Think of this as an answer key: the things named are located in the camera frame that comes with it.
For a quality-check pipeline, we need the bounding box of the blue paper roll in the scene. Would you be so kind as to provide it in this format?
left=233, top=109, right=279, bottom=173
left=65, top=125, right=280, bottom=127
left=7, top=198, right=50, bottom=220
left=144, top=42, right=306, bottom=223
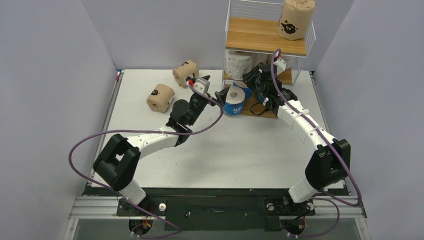
left=256, top=91, right=270, bottom=106
left=223, top=86, right=245, bottom=116
left=232, top=81, right=252, bottom=100

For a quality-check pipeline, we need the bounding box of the floral white paper roll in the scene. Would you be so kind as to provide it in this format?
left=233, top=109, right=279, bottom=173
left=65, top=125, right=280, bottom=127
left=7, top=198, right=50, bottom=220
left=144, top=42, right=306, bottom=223
left=280, top=55, right=295, bottom=70
left=252, top=53, right=269, bottom=68
left=224, top=50, right=254, bottom=80

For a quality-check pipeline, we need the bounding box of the brown paper roll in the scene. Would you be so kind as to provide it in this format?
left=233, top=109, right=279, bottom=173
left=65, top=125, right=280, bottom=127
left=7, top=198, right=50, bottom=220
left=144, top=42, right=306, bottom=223
left=172, top=59, right=199, bottom=88
left=277, top=0, right=316, bottom=41
left=146, top=83, right=175, bottom=113

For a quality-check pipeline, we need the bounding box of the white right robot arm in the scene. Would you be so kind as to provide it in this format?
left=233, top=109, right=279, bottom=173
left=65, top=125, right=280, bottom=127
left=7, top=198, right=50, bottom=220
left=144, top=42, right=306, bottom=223
left=242, top=63, right=351, bottom=214

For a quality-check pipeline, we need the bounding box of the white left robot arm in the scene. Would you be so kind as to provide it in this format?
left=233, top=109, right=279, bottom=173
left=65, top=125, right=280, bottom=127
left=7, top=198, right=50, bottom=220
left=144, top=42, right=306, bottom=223
left=93, top=75, right=230, bottom=215

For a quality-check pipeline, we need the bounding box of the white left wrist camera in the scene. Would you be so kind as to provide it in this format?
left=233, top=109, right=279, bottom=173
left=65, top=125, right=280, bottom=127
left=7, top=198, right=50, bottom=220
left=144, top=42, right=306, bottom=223
left=185, top=76, right=210, bottom=97

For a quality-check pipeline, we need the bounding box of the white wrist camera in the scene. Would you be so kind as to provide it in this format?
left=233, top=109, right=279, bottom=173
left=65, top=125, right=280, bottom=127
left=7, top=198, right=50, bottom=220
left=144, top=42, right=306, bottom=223
left=185, top=76, right=210, bottom=97
left=273, top=57, right=287, bottom=76

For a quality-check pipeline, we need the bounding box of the white wire wooden shelf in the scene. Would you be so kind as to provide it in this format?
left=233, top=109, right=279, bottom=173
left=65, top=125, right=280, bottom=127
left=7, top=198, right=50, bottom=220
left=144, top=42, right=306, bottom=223
left=221, top=0, right=317, bottom=120

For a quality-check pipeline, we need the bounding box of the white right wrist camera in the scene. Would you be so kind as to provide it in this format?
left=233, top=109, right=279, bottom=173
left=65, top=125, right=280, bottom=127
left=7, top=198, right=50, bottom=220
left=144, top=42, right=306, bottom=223
left=273, top=57, right=287, bottom=76

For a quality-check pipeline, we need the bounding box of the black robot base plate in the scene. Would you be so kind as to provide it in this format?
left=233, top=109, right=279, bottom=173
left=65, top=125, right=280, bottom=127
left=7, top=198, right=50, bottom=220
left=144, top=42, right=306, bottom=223
left=115, top=187, right=316, bottom=233

